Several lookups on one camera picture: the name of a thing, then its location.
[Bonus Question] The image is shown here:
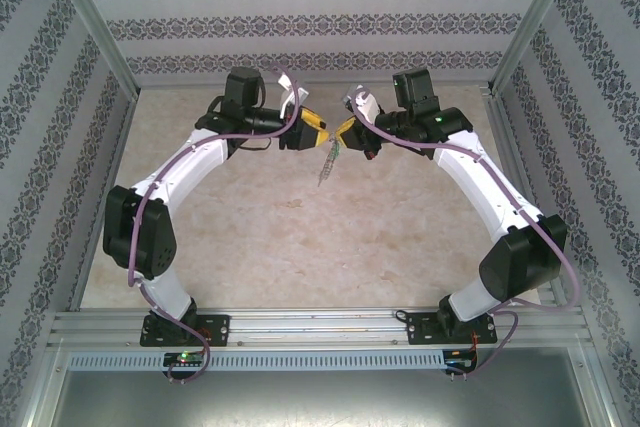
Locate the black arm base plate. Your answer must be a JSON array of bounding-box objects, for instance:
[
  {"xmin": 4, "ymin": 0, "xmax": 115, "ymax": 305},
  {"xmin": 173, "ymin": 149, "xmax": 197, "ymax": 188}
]
[
  {"xmin": 139, "ymin": 314, "xmax": 232, "ymax": 348},
  {"xmin": 407, "ymin": 314, "xmax": 499, "ymax": 347}
]

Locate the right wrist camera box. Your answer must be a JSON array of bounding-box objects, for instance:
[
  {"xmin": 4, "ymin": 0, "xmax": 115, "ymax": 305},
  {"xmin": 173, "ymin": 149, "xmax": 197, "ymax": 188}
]
[{"xmin": 341, "ymin": 83, "xmax": 371, "ymax": 108}]

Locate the aluminium mounting rail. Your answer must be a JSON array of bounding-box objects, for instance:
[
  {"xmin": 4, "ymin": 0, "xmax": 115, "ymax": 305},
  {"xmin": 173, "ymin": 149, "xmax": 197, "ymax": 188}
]
[{"xmin": 49, "ymin": 309, "xmax": 589, "ymax": 348}]

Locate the slotted grey cable duct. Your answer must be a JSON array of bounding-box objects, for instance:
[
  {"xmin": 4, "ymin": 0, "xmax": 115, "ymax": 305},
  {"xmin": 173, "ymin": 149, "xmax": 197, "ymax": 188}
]
[{"xmin": 67, "ymin": 350, "xmax": 446, "ymax": 372}]

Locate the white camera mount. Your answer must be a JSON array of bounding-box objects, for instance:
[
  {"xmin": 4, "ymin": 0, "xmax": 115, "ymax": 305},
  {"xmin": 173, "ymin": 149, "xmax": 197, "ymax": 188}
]
[
  {"xmin": 352, "ymin": 91, "xmax": 385, "ymax": 124},
  {"xmin": 277, "ymin": 73, "xmax": 301, "ymax": 121}
]

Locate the grey sheet metal panel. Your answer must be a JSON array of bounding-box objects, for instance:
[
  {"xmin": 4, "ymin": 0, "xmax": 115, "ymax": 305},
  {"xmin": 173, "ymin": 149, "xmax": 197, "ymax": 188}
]
[{"xmin": 29, "ymin": 369, "xmax": 616, "ymax": 427}]

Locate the small circuit board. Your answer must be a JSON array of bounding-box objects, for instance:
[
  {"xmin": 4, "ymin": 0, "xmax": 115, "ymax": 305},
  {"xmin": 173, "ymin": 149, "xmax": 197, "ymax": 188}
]
[
  {"xmin": 163, "ymin": 351, "xmax": 206, "ymax": 367},
  {"xmin": 446, "ymin": 349, "xmax": 479, "ymax": 371}
]

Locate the aluminium frame post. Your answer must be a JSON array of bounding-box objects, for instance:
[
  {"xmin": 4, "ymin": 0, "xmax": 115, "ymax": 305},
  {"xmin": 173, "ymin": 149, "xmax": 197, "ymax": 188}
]
[
  {"xmin": 488, "ymin": 0, "xmax": 586, "ymax": 98},
  {"xmin": 42, "ymin": 0, "xmax": 141, "ymax": 98}
]

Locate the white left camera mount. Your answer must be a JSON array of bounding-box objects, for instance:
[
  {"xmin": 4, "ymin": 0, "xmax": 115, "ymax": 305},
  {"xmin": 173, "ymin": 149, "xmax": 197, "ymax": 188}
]
[{"xmin": 277, "ymin": 73, "xmax": 301, "ymax": 121}]

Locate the metal keyring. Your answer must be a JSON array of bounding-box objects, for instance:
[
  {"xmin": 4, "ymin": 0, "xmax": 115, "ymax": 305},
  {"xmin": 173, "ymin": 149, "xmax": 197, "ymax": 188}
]
[{"xmin": 316, "ymin": 139, "xmax": 344, "ymax": 189}]

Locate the aluminium table side rail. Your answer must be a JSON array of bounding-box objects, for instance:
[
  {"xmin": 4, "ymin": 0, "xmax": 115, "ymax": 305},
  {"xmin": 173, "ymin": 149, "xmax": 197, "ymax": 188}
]
[
  {"xmin": 479, "ymin": 85, "xmax": 609, "ymax": 363},
  {"xmin": 67, "ymin": 94, "xmax": 136, "ymax": 313}
]

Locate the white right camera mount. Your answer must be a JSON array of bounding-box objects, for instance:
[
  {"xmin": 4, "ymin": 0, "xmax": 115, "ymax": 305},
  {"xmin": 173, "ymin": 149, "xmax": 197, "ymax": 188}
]
[{"xmin": 352, "ymin": 91, "xmax": 385, "ymax": 124}]

